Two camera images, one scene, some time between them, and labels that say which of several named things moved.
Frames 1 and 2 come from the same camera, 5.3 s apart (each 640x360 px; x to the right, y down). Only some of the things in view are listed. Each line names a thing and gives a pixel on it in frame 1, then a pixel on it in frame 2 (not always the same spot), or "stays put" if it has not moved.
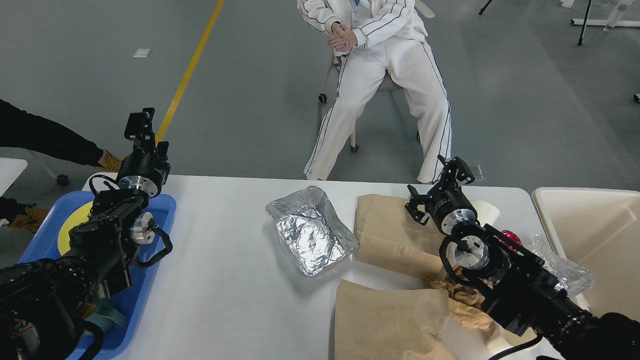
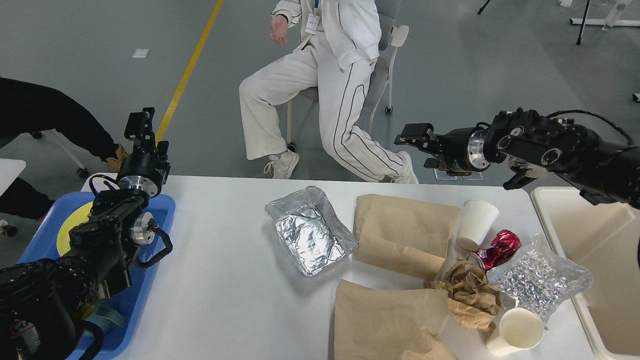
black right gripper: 450,206 -> 460,151
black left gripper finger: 139,127 stays put
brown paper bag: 387,324 stays put
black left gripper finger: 162,147 stays put
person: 368,37 -> 341,44
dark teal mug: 109,315 stays put
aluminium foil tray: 312,230 stays put
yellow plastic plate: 78,216 stays put
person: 22,130 -> 27,108
